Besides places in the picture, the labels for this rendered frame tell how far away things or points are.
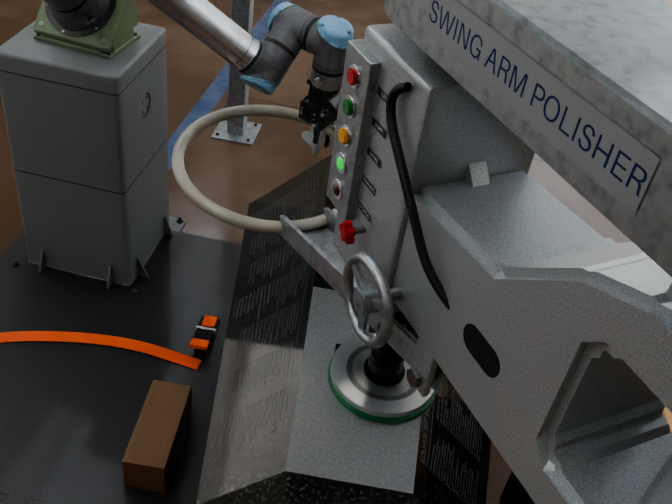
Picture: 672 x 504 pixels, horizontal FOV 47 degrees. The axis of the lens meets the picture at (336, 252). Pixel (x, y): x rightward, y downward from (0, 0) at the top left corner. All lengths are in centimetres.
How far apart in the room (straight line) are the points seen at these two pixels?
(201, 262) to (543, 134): 227
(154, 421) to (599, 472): 156
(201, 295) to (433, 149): 188
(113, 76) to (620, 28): 178
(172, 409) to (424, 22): 160
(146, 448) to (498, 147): 146
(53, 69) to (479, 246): 175
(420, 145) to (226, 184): 242
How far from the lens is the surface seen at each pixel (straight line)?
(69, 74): 250
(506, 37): 88
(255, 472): 148
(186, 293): 287
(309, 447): 145
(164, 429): 231
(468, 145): 111
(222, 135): 376
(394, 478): 144
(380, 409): 149
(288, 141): 377
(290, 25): 199
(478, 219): 106
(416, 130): 106
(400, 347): 133
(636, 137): 75
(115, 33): 253
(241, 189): 341
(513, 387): 100
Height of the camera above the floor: 197
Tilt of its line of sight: 39 degrees down
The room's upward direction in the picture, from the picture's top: 9 degrees clockwise
